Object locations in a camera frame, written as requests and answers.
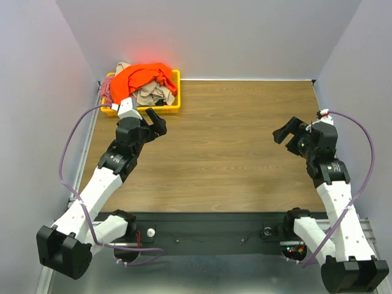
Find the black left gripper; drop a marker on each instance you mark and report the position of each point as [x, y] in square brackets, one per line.
[150, 126]

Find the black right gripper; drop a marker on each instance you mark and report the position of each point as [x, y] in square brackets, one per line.
[292, 137]

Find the orange t shirt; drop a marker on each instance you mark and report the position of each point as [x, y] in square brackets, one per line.
[139, 80]

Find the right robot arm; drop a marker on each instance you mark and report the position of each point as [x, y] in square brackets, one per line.
[348, 263]

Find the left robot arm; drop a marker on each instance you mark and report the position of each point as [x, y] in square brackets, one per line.
[69, 245]

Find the black garment in bin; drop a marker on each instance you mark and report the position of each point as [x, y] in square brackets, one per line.
[159, 102]

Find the yellow plastic bin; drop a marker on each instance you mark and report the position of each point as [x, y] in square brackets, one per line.
[171, 109]

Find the beige t shirt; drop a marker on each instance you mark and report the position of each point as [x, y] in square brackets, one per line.
[153, 93]

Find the pink t shirt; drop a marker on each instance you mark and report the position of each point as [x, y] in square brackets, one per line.
[105, 92]

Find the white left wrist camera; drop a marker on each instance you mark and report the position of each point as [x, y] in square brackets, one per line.
[127, 108]

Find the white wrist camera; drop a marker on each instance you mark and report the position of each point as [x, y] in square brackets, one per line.
[323, 116]
[127, 108]

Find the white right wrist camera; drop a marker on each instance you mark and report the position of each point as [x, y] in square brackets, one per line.
[323, 116]

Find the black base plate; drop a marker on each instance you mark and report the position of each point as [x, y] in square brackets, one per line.
[175, 234]

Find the aluminium frame rail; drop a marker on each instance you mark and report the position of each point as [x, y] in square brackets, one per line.
[46, 275]

